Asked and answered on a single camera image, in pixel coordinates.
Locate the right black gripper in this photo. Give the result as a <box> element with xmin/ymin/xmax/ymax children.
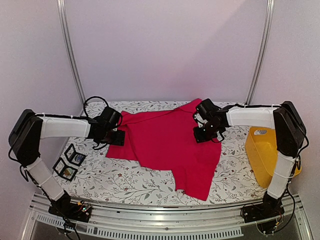
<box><xmin>193</xmin><ymin>120</ymin><xmax>222</xmax><ymax>142</ymax></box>

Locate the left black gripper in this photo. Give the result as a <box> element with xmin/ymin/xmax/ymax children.
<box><xmin>98</xmin><ymin>128</ymin><xmax>125</xmax><ymax>146</ymax></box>

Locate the red polo shirt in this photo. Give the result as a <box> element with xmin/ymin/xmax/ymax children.
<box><xmin>106</xmin><ymin>98</ymin><xmax>222</xmax><ymax>201</ymax></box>

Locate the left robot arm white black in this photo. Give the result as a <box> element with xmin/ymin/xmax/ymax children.
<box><xmin>8</xmin><ymin>108</ymin><xmax>125</xmax><ymax>217</ymax></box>

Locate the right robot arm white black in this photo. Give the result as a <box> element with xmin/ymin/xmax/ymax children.
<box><xmin>193</xmin><ymin>99</ymin><xmax>309</xmax><ymax>218</ymax></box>

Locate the brooch box with blue brooch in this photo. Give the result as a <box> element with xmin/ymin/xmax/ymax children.
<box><xmin>64</xmin><ymin>143</ymin><xmax>87</xmax><ymax>167</ymax></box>

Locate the brooch box with orange brooch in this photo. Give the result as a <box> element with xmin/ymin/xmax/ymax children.
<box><xmin>52</xmin><ymin>157</ymin><xmax>78</xmax><ymax>182</ymax></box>

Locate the yellow plastic basket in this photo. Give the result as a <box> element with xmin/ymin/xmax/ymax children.
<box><xmin>244</xmin><ymin>126</ymin><xmax>302</xmax><ymax>189</ymax></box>

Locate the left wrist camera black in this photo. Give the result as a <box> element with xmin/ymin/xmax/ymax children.
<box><xmin>100</xmin><ymin>106</ymin><xmax>123</xmax><ymax>129</ymax></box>

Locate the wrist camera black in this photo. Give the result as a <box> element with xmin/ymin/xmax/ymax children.
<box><xmin>195</xmin><ymin>98</ymin><xmax>221</xmax><ymax>121</ymax></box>
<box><xmin>100</xmin><ymin>106</ymin><xmax>123</xmax><ymax>129</ymax></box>

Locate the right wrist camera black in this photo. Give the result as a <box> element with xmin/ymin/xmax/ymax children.
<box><xmin>195</xmin><ymin>98</ymin><xmax>221</xmax><ymax>121</ymax></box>

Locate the left black looped cable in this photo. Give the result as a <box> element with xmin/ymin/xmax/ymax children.
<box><xmin>82</xmin><ymin>96</ymin><xmax>109</xmax><ymax>121</ymax></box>

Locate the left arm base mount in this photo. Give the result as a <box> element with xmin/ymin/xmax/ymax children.
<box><xmin>48</xmin><ymin>200</ymin><xmax>92</xmax><ymax>223</ymax></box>

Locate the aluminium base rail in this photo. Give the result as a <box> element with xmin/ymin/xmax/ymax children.
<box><xmin>21</xmin><ymin>193</ymin><xmax>315</xmax><ymax>240</ymax></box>

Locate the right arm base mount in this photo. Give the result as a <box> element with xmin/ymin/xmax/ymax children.
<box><xmin>240</xmin><ymin>200</ymin><xmax>285</xmax><ymax>223</ymax></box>

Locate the left aluminium frame post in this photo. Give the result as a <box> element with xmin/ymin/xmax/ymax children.
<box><xmin>56</xmin><ymin>0</ymin><xmax>86</xmax><ymax>104</ymax></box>

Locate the aluminium frame post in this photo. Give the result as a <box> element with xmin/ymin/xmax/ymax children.
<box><xmin>245</xmin><ymin>0</ymin><xmax>275</xmax><ymax>105</ymax></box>
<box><xmin>56</xmin><ymin>0</ymin><xmax>86</xmax><ymax>104</ymax></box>

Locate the right aluminium frame post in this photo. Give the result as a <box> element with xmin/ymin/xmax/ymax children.
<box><xmin>245</xmin><ymin>0</ymin><xmax>275</xmax><ymax>105</ymax></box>

